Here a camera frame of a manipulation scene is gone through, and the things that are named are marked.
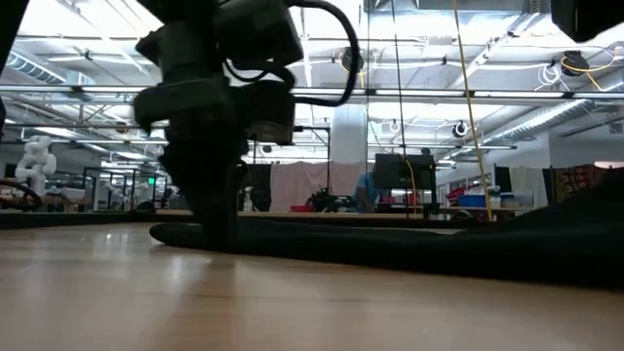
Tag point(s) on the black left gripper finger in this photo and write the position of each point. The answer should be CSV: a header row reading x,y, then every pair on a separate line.
x,y
234,185
195,170

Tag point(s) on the black cloth napkin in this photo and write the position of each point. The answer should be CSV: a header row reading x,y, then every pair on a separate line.
x,y
390,253

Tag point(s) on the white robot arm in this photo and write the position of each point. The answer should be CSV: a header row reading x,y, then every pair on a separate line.
x,y
36,163

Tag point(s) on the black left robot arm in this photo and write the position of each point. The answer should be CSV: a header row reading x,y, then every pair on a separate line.
x,y
185,7

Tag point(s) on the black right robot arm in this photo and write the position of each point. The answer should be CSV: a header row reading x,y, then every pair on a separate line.
x,y
590,17

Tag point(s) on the white spray bottle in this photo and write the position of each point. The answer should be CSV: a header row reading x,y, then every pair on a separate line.
x,y
248,202

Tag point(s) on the pink hanging cloth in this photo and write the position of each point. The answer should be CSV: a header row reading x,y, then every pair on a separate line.
x,y
297,185

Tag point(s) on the white round column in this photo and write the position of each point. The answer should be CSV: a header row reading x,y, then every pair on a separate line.
x,y
349,131

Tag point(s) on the person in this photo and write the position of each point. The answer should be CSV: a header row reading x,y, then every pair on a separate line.
x,y
366,192

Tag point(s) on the black computer monitor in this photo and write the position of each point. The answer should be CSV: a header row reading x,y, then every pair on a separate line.
x,y
404,170

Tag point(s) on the long horizontal light strip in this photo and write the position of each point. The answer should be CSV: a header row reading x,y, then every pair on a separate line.
x,y
439,92

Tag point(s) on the blue plastic bin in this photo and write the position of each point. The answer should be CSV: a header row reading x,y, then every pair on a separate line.
x,y
472,201

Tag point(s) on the white plastic container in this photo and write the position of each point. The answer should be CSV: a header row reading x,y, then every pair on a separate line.
x,y
507,200

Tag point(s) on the red patterned rug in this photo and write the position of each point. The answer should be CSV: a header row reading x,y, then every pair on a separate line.
x,y
580,183

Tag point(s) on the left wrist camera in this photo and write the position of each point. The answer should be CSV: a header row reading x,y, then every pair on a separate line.
x,y
268,114

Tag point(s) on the silver ventilation duct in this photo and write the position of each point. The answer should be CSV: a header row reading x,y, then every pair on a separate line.
x,y
34,68
546,117

